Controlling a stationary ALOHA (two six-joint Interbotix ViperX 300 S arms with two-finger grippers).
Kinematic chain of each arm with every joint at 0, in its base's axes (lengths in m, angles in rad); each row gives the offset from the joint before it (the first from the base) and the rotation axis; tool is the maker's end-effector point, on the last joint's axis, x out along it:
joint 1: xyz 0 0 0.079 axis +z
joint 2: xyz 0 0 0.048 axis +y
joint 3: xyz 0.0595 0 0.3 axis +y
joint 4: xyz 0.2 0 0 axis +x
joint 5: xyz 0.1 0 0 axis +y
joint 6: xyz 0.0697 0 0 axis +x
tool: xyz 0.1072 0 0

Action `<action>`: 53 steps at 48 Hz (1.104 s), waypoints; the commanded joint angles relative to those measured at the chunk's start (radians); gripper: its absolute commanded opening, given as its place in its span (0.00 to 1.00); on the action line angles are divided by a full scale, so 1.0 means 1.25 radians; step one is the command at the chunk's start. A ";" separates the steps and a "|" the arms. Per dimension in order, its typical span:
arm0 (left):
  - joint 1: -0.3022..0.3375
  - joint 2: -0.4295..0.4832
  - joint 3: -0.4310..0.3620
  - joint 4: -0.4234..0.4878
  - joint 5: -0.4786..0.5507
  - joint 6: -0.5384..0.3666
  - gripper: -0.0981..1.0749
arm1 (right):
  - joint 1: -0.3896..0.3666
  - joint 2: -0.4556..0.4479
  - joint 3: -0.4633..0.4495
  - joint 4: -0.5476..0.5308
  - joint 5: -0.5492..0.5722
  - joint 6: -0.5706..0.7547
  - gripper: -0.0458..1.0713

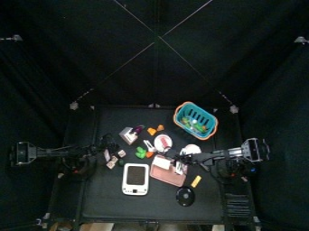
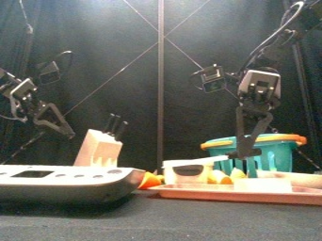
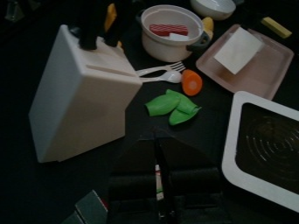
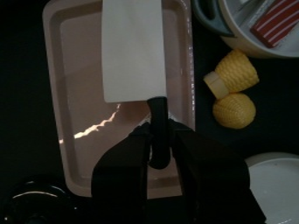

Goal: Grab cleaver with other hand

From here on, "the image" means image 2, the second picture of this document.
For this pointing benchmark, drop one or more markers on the white translucent block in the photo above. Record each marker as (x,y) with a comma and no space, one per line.
(263,185)

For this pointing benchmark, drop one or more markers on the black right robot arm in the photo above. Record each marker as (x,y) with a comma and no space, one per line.
(293,28)

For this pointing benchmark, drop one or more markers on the pale wooden knife block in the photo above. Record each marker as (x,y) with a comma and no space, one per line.
(98,149)

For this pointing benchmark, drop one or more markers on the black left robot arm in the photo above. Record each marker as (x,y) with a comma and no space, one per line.
(5,77)

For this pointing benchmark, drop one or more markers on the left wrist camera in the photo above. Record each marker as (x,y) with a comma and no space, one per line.
(50,72)

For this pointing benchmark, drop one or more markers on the teal basket with orange rim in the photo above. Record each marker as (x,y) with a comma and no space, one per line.
(281,153)

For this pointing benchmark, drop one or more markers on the vertical metal frame pole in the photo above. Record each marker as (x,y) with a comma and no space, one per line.
(161,78)

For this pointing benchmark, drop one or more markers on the yellow toy food piece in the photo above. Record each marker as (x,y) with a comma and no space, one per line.
(221,178)
(237,173)

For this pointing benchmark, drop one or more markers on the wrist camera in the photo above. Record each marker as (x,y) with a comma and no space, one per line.
(213,79)
(50,72)

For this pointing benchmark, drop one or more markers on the orange toy food piece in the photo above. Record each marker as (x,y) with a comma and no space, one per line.
(149,181)

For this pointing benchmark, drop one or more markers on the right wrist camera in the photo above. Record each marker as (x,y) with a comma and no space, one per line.
(213,79)

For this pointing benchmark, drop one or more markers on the dark slanted frame post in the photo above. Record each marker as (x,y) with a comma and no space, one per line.
(303,94)

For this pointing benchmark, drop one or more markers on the grey toy appliance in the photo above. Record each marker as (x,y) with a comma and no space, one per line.
(64,183)

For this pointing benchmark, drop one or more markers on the pink plastic tray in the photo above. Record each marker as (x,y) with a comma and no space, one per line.
(219,193)

